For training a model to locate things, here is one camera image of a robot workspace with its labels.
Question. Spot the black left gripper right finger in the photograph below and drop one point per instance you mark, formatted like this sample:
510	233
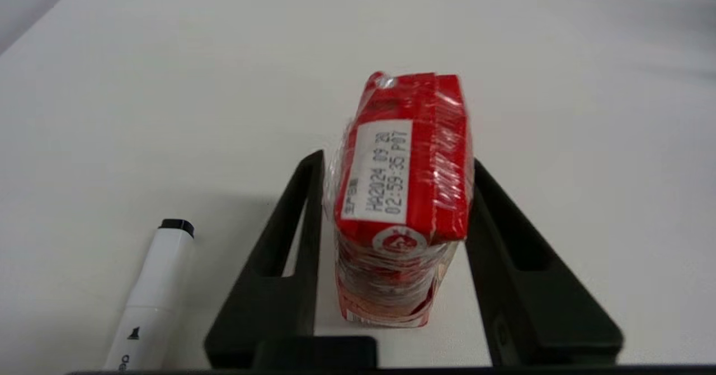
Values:
531	308

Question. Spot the red milk carton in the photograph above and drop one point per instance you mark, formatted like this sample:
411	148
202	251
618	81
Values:
403	196

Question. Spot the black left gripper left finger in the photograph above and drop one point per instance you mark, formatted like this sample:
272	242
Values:
299	308

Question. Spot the white marker black cap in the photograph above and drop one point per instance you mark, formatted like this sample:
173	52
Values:
154	291

